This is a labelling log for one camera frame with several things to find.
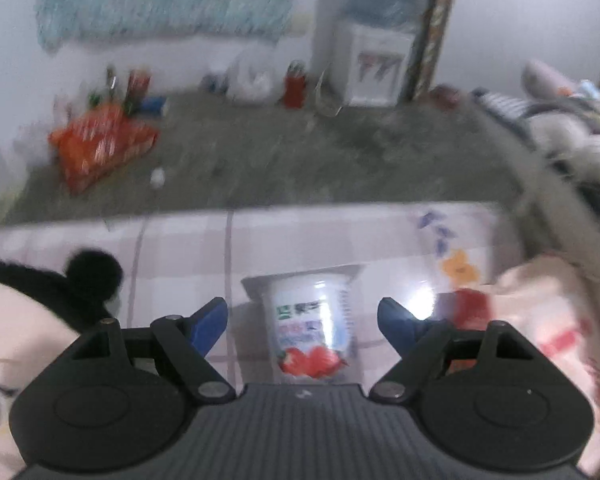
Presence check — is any black-haired plush doll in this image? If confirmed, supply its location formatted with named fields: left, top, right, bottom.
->
left=0, top=249, right=126, bottom=480

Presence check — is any strawberry yogurt cup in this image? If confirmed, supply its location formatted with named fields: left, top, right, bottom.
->
left=241, top=264, right=364, bottom=387

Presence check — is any red bottle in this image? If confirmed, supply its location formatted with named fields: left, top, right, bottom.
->
left=283, top=60, right=309, bottom=110

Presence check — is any orange snack bag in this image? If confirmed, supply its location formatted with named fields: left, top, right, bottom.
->
left=48, top=102, right=161, bottom=194

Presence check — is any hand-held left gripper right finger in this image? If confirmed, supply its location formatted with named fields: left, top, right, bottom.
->
left=370, top=297, right=556, bottom=403

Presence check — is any red packet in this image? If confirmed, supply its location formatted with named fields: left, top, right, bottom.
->
left=127, top=69, right=152, bottom=109

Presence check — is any white fringed blanket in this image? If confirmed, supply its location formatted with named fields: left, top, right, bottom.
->
left=514, top=125, right=600, bottom=281

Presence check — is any peach wet wipes pack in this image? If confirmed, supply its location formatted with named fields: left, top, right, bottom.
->
left=452, top=254, right=600, bottom=480

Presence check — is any tall patterned box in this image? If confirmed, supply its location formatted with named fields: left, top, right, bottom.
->
left=404, top=0, right=464, bottom=102

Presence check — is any clear glass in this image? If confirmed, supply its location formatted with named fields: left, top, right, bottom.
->
left=314, top=72, right=349, bottom=117

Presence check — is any teal floral wall cloth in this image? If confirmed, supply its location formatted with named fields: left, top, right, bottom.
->
left=34, top=0, right=304, bottom=52

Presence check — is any dark glass bottle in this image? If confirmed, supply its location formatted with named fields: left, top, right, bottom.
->
left=104, top=64, right=120, bottom=104

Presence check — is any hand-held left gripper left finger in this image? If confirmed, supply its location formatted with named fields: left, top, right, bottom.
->
left=50, top=297, right=236, bottom=403

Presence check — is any white plastic bag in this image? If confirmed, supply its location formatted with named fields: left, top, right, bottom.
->
left=226, top=54, right=274, bottom=104

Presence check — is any clear plastic bag pile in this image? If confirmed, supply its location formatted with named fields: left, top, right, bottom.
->
left=522, top=57, right=600, bottom=112

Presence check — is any dark striped cloth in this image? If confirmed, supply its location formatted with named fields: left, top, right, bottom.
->
left=472, top=87, right=542, bottom=134

